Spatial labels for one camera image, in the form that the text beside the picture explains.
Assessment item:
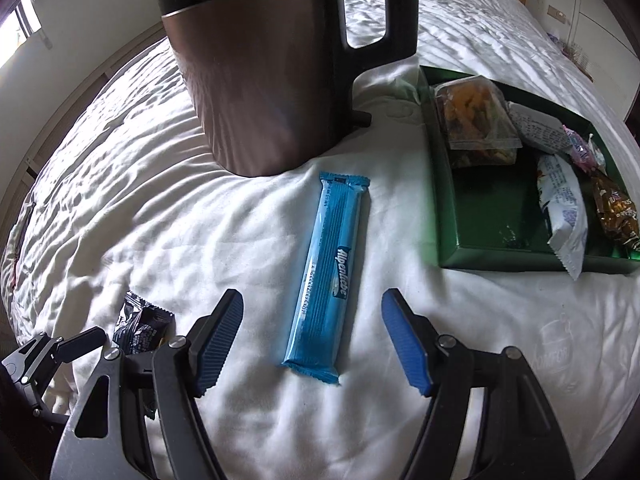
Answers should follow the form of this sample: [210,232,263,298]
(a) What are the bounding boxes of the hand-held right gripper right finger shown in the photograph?
[381,289,576,480]

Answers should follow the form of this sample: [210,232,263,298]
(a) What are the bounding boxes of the white snack packet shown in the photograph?
[507,101,576,153]
[537,152,588,281]

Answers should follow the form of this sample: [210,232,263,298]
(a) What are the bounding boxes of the pink snack packet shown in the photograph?
[561,125,591,166]

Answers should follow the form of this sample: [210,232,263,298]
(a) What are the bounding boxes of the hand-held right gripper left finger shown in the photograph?
[50,289,244,480]

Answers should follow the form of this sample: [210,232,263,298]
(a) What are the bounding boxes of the beige bed frame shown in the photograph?
[0,22,173,241]

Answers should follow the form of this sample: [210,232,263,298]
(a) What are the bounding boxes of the green tray box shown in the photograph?
[417,64,640,276]

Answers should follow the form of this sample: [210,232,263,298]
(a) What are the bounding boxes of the brown jug with black handle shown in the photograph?
[150,0,420,178]

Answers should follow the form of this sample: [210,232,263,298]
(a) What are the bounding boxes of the long blue biscuit packet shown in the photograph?
[281,171,371,386]

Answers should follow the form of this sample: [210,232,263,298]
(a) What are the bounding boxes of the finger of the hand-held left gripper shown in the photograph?
[122,352,157,418]
[52,326,107,361]

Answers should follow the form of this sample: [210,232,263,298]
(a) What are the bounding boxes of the white quilted bed cover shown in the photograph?
[0,0,631,341]

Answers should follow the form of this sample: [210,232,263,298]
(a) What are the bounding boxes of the window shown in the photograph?
[0,0,43,71]

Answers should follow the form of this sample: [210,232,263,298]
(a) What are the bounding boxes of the navy snack packet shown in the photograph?
[112,290,175,356]

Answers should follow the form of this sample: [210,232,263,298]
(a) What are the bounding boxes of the white fleece blanket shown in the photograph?
[45,50,640,480]

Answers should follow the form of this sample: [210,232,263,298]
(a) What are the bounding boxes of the brown wheat print snack packet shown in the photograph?
[591,170,640,252]

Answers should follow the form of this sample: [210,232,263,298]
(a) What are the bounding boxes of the clear bag of dried fruit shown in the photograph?
[432,75,522,167]

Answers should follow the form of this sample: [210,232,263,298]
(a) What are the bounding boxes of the white wardrobe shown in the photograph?
[525,0,640,121]

